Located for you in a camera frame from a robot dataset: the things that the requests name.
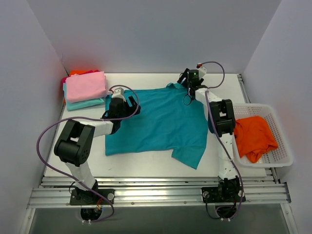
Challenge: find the teal polo shirt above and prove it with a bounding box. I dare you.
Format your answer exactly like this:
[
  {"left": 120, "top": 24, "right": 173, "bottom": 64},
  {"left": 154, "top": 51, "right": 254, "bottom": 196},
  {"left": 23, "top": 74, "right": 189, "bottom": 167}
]
[{"left": 105, "top": 83, "right": 208, "bottom": 169}]

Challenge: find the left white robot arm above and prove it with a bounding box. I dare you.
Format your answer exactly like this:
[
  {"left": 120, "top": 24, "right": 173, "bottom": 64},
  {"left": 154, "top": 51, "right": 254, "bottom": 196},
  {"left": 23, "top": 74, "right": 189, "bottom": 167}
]
[{"left": 54, "top": 96, "right": 141, "bottom": 204}]

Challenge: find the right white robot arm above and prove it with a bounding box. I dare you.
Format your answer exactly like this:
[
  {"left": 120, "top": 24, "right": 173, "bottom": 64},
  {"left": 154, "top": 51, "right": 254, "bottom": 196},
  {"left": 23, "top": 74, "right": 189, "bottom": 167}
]
[{"left": 177, "top": 66, "right": 242, "bottom": 201}]

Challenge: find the folded pink t shirt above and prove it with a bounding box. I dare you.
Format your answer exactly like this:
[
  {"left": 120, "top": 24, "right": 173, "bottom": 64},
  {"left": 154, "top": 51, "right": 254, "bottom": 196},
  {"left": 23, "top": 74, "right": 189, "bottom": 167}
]
[{"left": 65, "top": 72, "right": 107, "bottom": 103}]

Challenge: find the folded light teal t shirt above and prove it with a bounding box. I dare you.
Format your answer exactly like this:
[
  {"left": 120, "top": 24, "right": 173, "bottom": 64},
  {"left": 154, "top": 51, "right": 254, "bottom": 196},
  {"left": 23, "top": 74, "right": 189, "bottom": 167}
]
[{"left": 63, "top": 83, "right": 105, "bottom": 111}]

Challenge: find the crumpled orange shirt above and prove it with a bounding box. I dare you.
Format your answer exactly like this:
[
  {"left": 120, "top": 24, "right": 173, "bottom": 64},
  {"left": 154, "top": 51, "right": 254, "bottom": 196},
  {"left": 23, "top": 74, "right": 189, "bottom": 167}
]
[{"left": 234, "top": 116, "right": 278, "bottom": 163}]

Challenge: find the white plastic basket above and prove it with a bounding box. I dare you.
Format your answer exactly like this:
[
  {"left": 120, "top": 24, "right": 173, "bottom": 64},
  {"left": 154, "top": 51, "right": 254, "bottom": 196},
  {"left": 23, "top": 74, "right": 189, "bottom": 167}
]
[{"left": 233, "top": 103, "right": 293, "bottom": 168}]

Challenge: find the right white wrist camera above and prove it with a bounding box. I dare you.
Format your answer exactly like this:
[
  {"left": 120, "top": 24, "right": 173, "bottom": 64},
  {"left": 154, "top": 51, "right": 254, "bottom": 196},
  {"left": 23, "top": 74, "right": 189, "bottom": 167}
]
[{"left": 196, "top": 63, "right": 207, "bottom": 78}]

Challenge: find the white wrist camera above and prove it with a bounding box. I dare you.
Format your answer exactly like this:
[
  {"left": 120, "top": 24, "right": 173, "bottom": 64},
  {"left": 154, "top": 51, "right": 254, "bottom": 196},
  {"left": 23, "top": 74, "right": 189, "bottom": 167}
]
[
  {"left": 111, "top": 88, "right": 125, "bottom": 100},
  {"left": 196, "top": 63, "right": 207, "bottom": 78}
]

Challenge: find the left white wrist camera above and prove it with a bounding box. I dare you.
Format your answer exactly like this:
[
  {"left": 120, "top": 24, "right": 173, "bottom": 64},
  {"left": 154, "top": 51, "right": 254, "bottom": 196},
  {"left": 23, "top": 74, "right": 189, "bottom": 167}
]
[{"left": 111, "top": 88, "right": 125, "bottom": 100}]

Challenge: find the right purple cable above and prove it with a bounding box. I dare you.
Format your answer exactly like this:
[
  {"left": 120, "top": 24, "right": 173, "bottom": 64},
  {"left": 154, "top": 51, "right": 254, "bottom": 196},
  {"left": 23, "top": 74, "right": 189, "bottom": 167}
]
[{"left": 196, "top": 60, "right": 245, "bottom": 220}]

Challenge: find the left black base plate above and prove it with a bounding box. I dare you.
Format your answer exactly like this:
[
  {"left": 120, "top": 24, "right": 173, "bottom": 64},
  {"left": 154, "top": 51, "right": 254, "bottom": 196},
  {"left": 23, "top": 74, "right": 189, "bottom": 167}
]
[{"left": 69, "top": 188, "right": 115, "bottom": 206}]

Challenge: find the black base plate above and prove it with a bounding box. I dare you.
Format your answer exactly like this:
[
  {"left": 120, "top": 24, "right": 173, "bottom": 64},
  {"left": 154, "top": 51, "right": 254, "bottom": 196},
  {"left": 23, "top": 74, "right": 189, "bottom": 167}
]
[
  {"left": 201, "top": 187, "right": 246, "bottom": 203},
  {"left": 69, "top": 188, "right": 115, "bottom": 206}
]

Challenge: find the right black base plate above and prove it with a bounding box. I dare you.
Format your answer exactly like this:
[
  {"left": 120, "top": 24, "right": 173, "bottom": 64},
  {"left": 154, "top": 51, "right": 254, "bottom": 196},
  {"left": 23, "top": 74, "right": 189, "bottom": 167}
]
[{"left": 201, "top": 187, "right": 246, "bottom": 203}]

